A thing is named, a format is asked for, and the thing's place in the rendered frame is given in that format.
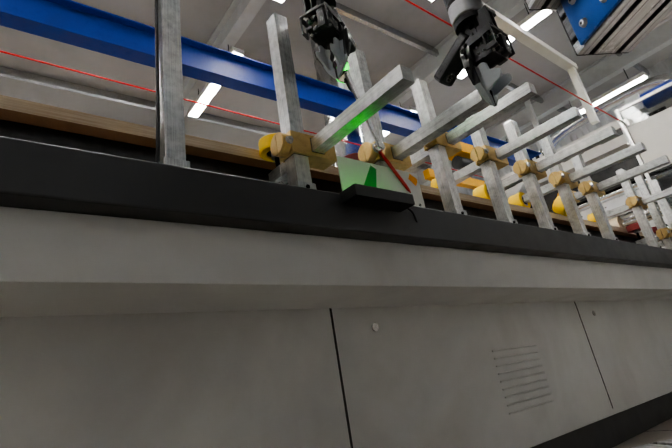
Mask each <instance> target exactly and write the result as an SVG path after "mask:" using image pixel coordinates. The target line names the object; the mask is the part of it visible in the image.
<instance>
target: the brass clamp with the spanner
mask: <svg viewBox="0 0 672 448"><path fill-rule="evenodd" d="M374 143H375V141H374V142H372V143H370V142H364V143H363V144H362V145H361V146H360V148H359V151H358V158H359V160H360V161H363V162H367V163H372V164H375V163H376V162H378V161H379V160H381V161H384V159H383V158H382V157H381V155H380V154H379V153H376V152H375V151H374V150H373V148H372V145H373V144H374ZM383 143H384V142H383ZM384 145H385V149H384V150H383V151H382V152H383V154H384V155H385V156H386V158H387V159H388V160H389V162H390V163H391V164H392V166H393V167H394V168H395V169H397V170H402V171H405V170H407V169H408V168H410V167H411V166H412V163H411V159H410V155H409V156H408V157H406V158H405V159H403V160H400V159H396V158H394V157H393V153H392V149H391V147H393V146H394V145H391V144H388V143H384Z"/></svg>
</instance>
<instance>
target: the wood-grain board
mask: <svg viewBox="0 0 672 448"><path fill-rule="evenodd" d="M0 119H1V120H7V121H12V122H17V123H23V124H28V125H33V126H39V127H44V128H50V129H55V130H60V131H66V132H71V133H76V134H82V135H87V136H92V137H98V138H103V139H108V140H114V141H119V142H124V143H130V144H135V145H140V146H146V147H151V148H156V128H154V127H149V126H144V125H140V124H135V123H130V122H126V121H121V120H116V119H112V118H107V117H102V116H98V115H93V114H88V113H84V112H79V111H74V110H70V109H65V108H60V107H56V106H51V105H46V104H42V103H37V102H32V101H28V100H23V99H18V98H14V97H9V96H4V95H0ZM185 148H186V154H188V155H194V156H199V157H204V158H210V159H215V160H220V161H226V162H231V163H236V164H242V165H247V166H252V167H258V168H263V169H268V170H274V169H275V168H276V166H275V162H272V161H266V160H264V159H262V158H261V157H260V155H259V150H257V149H252V148H247V147H243V146H238V145H233V144H229V143H224V142H219V141H215V140H210V139H205V138H200V137H196V136H191V135H186V134H185ZM310 173H311V178H317V179H322V180H327V181H333V182H338V183H341V182H340V177H339V171H338V167H336V166H329V167H328V168H327V169H325V170H324V171H323V170H318V169H313V168H310ZM420 188H421V192H422V196H423V199H429V200H434V201H439V202H442V200H441V196H440V192H439V189H438V188H434V187H430V186H425V185H420ZM459 197H460V200H461V204H462V206H466V207H471V208H477V209H482V210H487V211H493V212H494V209H493V205H492V202H491V200H490V199H486V198H481V197H476V196H472V195H467V194H462V193H459ZM509 206H510V209H511V212H512V215H514V216H519V217H525V218H530V219H535V220H537V219H536V217H535V214H534V211H533V209H532V208H528V207H523V206H518V205H514V204H509ZM549 213H550V215H551V218H552V221H553V223H557V224H562V225H568V226H571V224H570V222H569V219H568V216H564V215H560V214H556V213H551V212H549ZM583 221H584V224H585V226H586V229H589V230H594V231H600V230H599V228H598V225H597V223H596V222H593V221H588V220H584V219H583ZM611 227H612V230H613V232H614V234H616V235H621V236H626V237H632V238H637V239H638V237H637V234H634V233H628V232H627V230H626V228H621V227H617V226H612V225H611Z"/></svg>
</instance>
